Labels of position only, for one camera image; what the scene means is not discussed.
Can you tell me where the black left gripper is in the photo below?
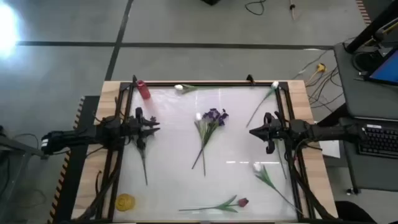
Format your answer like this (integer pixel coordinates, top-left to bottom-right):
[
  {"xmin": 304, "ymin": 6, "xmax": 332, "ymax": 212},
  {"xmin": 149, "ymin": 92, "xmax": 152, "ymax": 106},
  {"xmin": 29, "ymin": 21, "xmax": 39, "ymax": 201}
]
[{"xmin": 124, "ymin": 107, "xmax": 160, "ymax": 151}]

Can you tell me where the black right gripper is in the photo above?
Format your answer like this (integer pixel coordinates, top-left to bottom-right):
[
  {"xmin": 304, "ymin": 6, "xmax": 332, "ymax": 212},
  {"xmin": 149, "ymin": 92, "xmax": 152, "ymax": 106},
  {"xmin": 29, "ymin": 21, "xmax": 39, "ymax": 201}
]
[{"xmin": 249, "ymin": 111, "xmax": 289, "ymax": 155}]

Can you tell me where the red vase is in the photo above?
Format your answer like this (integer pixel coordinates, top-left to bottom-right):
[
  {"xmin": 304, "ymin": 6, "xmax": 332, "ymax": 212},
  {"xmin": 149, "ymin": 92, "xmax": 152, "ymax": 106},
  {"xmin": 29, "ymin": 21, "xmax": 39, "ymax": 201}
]
[{"xmin": 136, "ymin": 80, "xmax": 152, "ymax": 100}]

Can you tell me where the white glossy table sheet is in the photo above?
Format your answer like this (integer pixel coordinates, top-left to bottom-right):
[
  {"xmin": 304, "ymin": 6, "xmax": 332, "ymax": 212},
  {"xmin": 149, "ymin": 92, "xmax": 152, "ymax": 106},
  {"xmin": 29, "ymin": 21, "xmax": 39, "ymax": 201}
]
[{"xmin": 113, "ymin": 86, "xmax": 299, "ymax": 222}]

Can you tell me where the white paper sheet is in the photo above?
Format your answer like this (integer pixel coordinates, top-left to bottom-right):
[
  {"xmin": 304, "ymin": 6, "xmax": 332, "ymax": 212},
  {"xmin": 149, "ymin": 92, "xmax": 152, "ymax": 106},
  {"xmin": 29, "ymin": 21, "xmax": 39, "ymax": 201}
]
[{"xmin": 318, "ymin": 139, "xmax": 341, "ymax": 159}]

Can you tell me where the yellow tape roll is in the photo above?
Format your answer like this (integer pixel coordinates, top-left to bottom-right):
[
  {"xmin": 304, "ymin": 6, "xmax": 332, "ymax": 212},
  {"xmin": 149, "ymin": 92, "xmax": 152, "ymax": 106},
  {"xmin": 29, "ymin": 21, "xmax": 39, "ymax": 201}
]
[{"xmin": 114, "ymin": 193, "xmax": 136, "ymax": 212}]

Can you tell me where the black base beam striped edge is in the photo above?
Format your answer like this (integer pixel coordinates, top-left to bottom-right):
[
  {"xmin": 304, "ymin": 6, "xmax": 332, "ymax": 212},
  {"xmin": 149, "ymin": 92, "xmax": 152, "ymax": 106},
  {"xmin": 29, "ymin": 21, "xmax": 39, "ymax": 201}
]
[{"xmin": 48, "ymin": 95, "xmax": 100, "ymax": 224}]

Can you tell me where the grey side desk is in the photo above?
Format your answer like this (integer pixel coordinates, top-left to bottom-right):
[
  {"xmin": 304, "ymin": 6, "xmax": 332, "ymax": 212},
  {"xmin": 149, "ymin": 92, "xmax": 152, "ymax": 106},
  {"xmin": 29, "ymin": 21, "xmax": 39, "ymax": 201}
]
[{"xmin": 334, "ymin": 42, "xmax": 398, "ymax": 196}]

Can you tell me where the black keyboard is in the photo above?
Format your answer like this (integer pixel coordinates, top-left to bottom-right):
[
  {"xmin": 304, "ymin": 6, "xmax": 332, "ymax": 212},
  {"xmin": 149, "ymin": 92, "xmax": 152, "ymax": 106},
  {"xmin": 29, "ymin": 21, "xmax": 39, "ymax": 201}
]
[{"xmin": 357, "ymin": 123, "xmax": 398, "ymax": 159}]

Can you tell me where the person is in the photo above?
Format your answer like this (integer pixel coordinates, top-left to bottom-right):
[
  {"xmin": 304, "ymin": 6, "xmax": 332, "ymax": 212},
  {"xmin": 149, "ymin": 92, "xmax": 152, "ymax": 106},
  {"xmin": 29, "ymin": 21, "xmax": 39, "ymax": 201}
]
[{"xmin": 335, "ymin": 200, "xmax": 379, "ymax": 224}]

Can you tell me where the grey metal stand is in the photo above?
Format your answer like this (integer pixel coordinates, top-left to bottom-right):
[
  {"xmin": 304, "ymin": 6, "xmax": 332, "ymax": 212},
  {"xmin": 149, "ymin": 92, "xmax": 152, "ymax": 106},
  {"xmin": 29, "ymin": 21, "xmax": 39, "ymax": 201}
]
[{"xmin": 0, "ymin": 124, "xmax": 50, "ymax": 224}]

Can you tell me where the laptop with blue screen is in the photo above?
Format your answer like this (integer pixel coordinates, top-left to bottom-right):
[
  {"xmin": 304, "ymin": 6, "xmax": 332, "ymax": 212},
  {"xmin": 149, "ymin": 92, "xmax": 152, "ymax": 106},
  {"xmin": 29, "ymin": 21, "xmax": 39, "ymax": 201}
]
[{"xmin": 363, "ymin": 46, "xmax": 398, "ymax": 86}]

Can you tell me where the black diagonal stand pole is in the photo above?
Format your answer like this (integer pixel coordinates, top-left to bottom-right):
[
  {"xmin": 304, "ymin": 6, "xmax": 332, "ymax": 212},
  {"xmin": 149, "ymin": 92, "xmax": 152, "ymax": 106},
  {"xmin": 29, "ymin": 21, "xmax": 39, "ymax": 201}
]
[{"xmin": 345, "ymin": 0, "xmax": 398, "ymax": 54}]

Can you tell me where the black aluminium table frame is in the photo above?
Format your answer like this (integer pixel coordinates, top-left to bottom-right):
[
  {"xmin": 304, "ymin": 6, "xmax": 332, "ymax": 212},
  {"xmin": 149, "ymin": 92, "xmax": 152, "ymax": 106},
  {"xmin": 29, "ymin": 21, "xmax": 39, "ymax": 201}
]
[{"xmin": 95, "ymin": 81, "xmax": 336, "ymax": 223}]

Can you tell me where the black cable harness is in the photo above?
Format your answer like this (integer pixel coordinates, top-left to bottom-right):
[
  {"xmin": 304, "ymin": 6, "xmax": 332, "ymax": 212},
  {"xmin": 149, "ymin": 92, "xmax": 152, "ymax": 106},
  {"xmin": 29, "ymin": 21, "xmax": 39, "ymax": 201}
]
[
  {"xmin": 76, "ymin": 167, "xmax": 122, "ymax": 222},
  {"xmin": 287, "ymin": 149, "xmax": 335, "ymax": 222}
]

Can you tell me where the black floor cable bundle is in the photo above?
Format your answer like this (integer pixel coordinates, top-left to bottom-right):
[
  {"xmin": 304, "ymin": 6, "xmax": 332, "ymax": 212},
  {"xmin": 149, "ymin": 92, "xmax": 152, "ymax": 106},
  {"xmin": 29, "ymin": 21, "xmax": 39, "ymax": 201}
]
[{"xmin": 306, "ymin": 67, "xmax": 346, "ymax": 110}]

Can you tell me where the black looped floor cable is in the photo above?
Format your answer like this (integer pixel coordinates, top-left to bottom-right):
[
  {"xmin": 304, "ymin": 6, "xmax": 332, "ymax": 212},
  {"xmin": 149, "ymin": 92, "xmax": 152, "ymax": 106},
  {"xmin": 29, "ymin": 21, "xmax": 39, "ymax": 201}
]
[{"xmin": 244, "ymin": 0, "xmax": 267, "ymax": 16}]

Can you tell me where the black coiled cable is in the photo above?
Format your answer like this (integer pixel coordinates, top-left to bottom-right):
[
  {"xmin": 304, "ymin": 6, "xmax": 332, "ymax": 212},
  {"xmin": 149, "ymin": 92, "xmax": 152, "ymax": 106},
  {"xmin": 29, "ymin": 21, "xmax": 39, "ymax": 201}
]
[{"xmin": 352, "ymin": 49, "xmax": 379, "ymax": 74}]

